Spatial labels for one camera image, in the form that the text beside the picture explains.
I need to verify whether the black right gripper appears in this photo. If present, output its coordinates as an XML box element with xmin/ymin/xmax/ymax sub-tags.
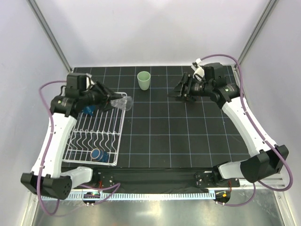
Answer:
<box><xmin>167</xmin><ymin>73</ymin><xmax>213</xmax><ymax>105</ymax></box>

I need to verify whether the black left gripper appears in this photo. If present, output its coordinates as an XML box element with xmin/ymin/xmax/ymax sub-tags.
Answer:
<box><xmin>80</xmin><ymin>81</ymin><xmax>122</xmax><ymax>113</ymax></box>

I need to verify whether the clear drinking glass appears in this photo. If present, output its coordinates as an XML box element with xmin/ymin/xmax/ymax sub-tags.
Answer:
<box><xmin>110</xmin><ymin>96</ymin><xmax>134</xmax><ymax>111</ymax></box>

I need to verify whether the faceted blue mug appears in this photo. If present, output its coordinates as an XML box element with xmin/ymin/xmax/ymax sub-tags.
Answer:
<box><xmin>82</xmin><ymin>105</ymin><xmax>95</xmax><ymax>116</ymax></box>

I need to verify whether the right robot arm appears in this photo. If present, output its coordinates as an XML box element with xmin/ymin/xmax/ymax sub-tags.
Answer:
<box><xmin>168</xmin><ymin>73</ymin><xmax>292</xmax><ymax>186</ymax></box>

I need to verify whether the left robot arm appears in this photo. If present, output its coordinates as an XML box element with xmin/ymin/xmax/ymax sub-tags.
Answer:
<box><xmin>21</xmin><ymin>76</ymin><xmax>123</xmax><ymax>200</ymax></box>

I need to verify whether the light green cup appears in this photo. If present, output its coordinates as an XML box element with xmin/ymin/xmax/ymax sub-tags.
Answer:
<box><xmin>137</xmin><ymin>71</ymin><xmax>151</xmax><ymax>90</ymax></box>

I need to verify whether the black grid mat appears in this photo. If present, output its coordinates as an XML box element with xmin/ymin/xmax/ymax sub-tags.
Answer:
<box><xmin>74</xmin><ymin>66</ymin><xmax>249</xmax><ymax>168</ymax></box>

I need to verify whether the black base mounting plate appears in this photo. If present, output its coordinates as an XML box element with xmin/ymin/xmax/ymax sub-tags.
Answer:
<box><xmin>85</xmin><ymin>168</ymin><xmax>240</xmax><ymax>194</ymax></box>

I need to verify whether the white wire dish rack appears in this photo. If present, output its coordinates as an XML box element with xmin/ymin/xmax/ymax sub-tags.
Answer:
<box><xmin>61</xmin><ymin>91</ymin><xmax>128</xmax><ymax>165</ymax></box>

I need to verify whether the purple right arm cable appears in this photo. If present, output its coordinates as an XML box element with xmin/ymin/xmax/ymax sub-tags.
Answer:
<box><xmin>195</xmin><ymin>54</ymin><xmax>294</xmax><ymax>208</ymax></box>

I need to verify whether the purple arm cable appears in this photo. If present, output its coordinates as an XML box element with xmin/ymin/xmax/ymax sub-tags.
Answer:
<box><xmin>37</xmin><ymin>80</ymin><xmax>121</xmax><ymax>216</ymax></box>
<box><xmin>195</xmin><ymin>54</ymin><xmax>294</xmax><ymax>208</ymax></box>

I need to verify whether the white slotted cable duct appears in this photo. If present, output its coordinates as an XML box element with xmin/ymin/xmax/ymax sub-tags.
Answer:
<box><xmin>39</xmin><ymin>191</ymin><xmax>216</xmax><ymax>201</ymax></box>

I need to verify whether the left aluminium frame post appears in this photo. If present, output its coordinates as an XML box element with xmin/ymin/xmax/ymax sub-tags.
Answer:
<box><xmin>27</xmin><ymin>0</ymin><xmax>72</xmax><ymax>73</ymax></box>

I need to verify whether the aluminium frame post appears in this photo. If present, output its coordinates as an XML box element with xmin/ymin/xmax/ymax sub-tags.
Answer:
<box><xmin>27</xmin><ymin>0</ymin><xmax>72</xmax><ymax>73</ymax></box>
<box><xmin>238</xmin><ymin>0</ymin><xmax>279</xmax><ymax>65</ymax></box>

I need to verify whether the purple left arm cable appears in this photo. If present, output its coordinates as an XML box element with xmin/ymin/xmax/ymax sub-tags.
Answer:
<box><xmin>37</xmin><ymin>80</ymin><xmax>121</xmax><ymax>216</ymax></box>

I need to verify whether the right aluminium frame post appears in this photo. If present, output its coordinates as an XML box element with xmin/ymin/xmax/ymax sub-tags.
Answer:
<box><xmin>238</xmin><ymin>0</ymin><xmax>279</xmax><ymax>65</ymax></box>

